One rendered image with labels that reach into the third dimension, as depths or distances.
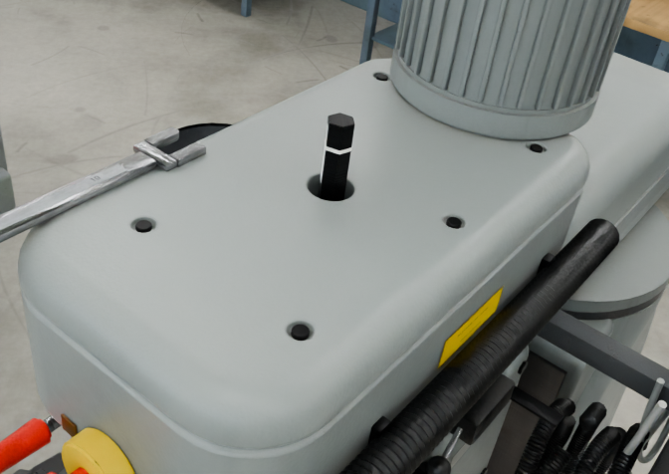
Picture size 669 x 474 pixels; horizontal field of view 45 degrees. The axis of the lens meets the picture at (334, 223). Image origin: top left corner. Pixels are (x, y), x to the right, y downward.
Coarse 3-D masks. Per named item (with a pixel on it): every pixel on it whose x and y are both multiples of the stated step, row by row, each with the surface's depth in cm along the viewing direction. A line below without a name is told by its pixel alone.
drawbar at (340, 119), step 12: (336, 120) 58; (348, 120) 59; (336, 132) 58; (348, 132) 58; (336, 144) 59; (348, 144) 59; (336, 156) 59; (348, 156) 60; (324, 168) 60; (336, 168) 60; (324, 180) 61; (336, 180) 61; (324, 192) 62; (336, 192) 61
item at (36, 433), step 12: (36, 420) 63; (48, 420) 64; (24, 432) 62; (36, 432) 63; (48, 432) 63; (0, 444) 61; (12, 444) 61; (24, 444) 62; (36, 444) 62; (0, 456) 61; (12, 456) 61; (24, 456) 62; (0, 468) 61
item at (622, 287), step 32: (640, 224) 122; (608, 256) 114; (640, 256) 115; (608, 288) 109; (640, 288) 109; (608, 320) 109; (640, 320) 113; (544, 352) 105; (640, 352) 135; (544, 384) 106; (576, 384) 104; (608, 384) 116; (512, 416) 113; (576, 416) 114; (608, 416) 141; (512, 448) 115
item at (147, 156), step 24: (144, 144) 63; (192, 144) 63; (120, 168) 60; (144, 168) 60; (168, 168) 61; (72, 192) 57; (96, 192) 57; (0, 216) 54; (24, 216) 54; (48, 216) 55; (0, 240) 52
